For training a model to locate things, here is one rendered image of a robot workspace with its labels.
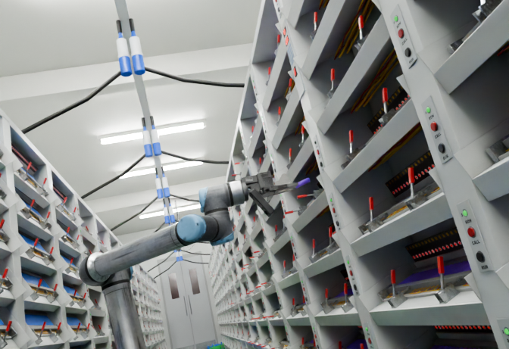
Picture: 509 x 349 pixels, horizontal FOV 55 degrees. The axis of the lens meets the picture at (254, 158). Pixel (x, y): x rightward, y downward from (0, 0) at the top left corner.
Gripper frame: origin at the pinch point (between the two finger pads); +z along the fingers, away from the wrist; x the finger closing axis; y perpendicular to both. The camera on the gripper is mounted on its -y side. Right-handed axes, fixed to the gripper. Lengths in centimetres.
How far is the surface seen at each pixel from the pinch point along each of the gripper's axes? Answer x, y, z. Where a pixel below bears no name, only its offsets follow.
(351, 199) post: -34.5, -15.3, 8.2
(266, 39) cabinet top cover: 15, 74, 8
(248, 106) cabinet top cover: 87, 73, 6
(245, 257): 245, 4, 1
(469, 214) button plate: -101, -34, 4
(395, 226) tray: -69, -30, 4
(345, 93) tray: -62, 8, 5
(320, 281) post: 36, -35, 9
